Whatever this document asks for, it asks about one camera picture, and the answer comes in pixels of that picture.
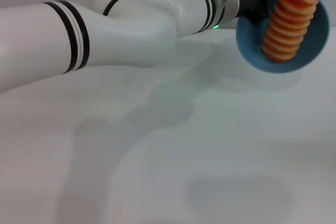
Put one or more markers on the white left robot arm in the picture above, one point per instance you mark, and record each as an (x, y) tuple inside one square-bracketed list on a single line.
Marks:
[(131, 19)]

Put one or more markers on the long toy bread loaf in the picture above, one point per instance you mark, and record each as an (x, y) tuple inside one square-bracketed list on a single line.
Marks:
[(286, 24)]

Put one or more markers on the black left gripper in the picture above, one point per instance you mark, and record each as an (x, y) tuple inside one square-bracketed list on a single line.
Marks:
[(249, 3)]

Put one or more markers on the blue bowl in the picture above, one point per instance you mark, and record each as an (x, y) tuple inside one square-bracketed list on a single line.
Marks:
[(315, 37)]

